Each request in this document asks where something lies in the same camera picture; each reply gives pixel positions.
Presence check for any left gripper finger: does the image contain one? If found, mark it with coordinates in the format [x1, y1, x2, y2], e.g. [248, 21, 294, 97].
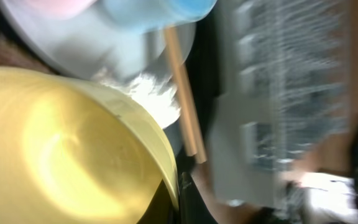
[179, 172, 218, 224]

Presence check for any white napkin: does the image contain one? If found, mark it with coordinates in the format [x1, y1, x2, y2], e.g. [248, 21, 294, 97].
[91, 67, 181, 129]

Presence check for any yellow bowl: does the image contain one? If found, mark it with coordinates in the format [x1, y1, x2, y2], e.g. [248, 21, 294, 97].
[0, 67, 179, 224]

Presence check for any blue cup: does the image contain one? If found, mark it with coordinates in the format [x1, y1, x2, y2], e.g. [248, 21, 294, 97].
[99, 0, 219, 34]

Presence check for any pink cup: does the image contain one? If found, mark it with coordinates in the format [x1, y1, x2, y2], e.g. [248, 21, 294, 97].
[19, 0, 96, 19]

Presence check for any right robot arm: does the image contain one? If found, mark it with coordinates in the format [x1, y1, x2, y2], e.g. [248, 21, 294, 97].
[286, 115, 358, 223]

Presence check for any grey dishwasher rack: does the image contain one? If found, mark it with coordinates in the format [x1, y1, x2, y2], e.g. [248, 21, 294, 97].
[208, 0, 350, 207]

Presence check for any pale grey plate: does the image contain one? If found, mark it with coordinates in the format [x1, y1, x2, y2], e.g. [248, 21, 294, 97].
[0, 0, 197, 82]

